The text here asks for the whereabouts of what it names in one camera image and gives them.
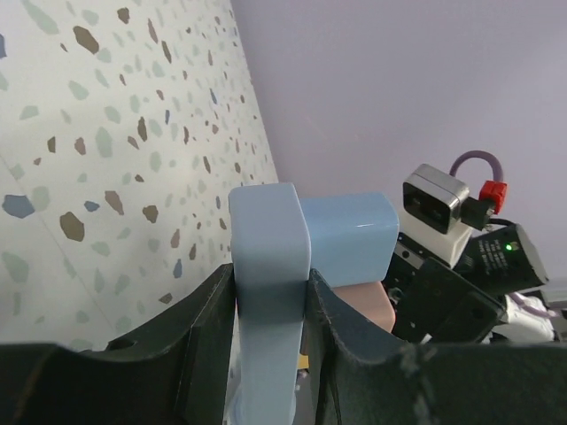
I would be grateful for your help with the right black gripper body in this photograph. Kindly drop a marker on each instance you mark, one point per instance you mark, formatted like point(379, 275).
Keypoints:
point(433, 303)

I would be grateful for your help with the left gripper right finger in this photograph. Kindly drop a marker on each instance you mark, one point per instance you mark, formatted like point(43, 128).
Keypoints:
point(361, 374)

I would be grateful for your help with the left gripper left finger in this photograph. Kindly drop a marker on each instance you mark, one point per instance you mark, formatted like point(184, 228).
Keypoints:
point(171, 370)

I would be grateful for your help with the mauve plug adapter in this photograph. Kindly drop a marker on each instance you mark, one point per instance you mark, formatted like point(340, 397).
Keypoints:
point(370, 300)

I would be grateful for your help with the blue power strip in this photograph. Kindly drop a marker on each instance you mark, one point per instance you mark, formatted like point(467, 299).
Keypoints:
point(271, 254)

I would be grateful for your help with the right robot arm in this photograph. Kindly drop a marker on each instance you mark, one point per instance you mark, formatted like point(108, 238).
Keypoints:
point(503, 263)

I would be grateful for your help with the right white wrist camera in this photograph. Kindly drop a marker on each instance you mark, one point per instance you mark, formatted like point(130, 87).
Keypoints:
point(430, 219)

